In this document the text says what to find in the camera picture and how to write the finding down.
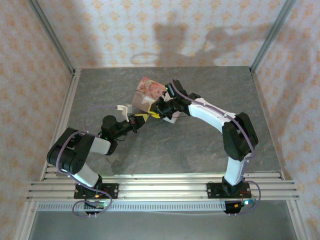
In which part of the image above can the pink floral box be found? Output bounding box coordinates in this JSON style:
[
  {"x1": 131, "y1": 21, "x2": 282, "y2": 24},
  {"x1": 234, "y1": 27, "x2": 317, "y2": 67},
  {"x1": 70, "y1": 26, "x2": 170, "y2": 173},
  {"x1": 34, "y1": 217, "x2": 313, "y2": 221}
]
[{"x1": 131, "y1": 76, "x2": 185, "y2": 125}]

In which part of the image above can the small circuit board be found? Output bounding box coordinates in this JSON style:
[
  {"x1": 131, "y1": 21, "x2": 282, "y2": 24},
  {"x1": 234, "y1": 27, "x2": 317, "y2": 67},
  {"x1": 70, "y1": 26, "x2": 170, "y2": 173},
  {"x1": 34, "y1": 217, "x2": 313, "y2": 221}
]
[
  {"x1": 84, "y1": 199, "x2": 111, "y2": 210},
  {"x1": 224, "y1": 198, "x2": 256, "y2": 216}
]

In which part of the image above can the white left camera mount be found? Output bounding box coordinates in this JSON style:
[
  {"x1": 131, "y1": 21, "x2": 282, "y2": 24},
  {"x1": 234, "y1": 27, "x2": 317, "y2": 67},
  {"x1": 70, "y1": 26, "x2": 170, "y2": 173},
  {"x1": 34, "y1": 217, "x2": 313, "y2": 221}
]
[{"x1": 116, "y1": 103, "x2": 131, "y2": 123}]

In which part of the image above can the purple cable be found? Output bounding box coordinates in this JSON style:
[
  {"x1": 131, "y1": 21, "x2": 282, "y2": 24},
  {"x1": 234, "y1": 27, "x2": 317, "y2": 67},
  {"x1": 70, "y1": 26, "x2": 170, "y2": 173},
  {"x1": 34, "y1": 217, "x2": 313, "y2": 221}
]
[
  {"x1": 171, "y1": 79, "x2": 256, "y2": 163},
  {"x1": 71, "y1": 188, "x2": 113, "y2": 220},
  {"x1": 83, "y1": 104, "x2": 119, "y2": 137},
  {"x1": 234, "y1": 179, "x2": 263, "y2": 216}
]

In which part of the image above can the aluminium side rail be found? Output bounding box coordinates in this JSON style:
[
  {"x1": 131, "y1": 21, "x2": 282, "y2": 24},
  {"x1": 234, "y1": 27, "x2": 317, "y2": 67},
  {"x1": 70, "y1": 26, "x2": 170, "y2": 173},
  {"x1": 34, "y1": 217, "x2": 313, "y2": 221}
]
[{"x1": 12, "y1": 69, "x2": 82, "y2": 240}]

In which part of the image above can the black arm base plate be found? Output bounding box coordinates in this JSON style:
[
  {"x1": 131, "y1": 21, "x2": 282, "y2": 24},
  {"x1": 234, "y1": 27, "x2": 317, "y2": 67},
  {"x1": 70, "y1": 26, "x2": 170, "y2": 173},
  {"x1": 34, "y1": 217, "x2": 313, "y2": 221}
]
[
  {"x1": 206, "y1": 181, "x2": 251, "y2": 200},
  {"x1": 73, "y1": 183, "x2": 120, "y2": 200}
]

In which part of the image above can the aluminium rail beam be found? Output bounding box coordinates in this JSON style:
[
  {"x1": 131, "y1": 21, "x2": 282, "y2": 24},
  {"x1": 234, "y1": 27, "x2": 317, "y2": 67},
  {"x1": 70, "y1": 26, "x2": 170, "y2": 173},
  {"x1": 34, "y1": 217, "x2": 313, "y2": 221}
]
[{"x1": 24, "y1": 170, "x2": 302, "y2": 202}]

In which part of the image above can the white slotted cable duct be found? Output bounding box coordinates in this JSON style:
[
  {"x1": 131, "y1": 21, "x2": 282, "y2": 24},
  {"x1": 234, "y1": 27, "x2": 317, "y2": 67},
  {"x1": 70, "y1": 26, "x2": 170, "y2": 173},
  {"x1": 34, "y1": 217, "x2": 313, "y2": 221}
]
[{"x1": 36, "y1": 201, "x2": 228, "y2": 212}]

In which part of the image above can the aluminium frame post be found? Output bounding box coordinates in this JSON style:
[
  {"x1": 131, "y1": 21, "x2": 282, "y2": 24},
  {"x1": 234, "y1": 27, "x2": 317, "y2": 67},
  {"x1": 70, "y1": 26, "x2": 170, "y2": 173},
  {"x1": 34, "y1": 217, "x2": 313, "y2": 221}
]
[
  {"x1": 26, "y1": 0, "x2": 76, "y2": 75},
  {"x1": 249, "y1": 0, "x2": 298, "y2": 74}
]

